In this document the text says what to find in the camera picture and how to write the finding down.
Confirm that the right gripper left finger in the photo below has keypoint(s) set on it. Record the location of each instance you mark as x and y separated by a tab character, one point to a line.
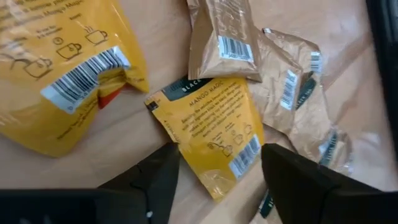
158	180

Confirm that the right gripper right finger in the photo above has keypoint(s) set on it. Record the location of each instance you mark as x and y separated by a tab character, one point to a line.
295	186

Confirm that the yellow mango tea packet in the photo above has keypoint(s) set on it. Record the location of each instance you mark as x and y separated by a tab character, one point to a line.
31	124
211	124

